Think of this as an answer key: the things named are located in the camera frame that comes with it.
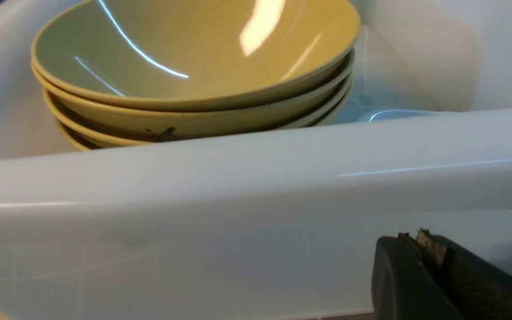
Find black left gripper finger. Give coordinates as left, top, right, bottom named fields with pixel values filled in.
left=371, top=228, right=512, bottom=320

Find yellow noodle bowl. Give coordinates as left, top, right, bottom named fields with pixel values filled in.
left=56, top=78, right=354, bottom=151
left=32, top=49, right=356, bottom=142
left=43, top=73, right=354, bottom=147
left=31, top=0, right=362, bottom=111

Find large white plastic tub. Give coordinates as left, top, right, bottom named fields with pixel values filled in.
left=0, top=0, right=512, bottom=320

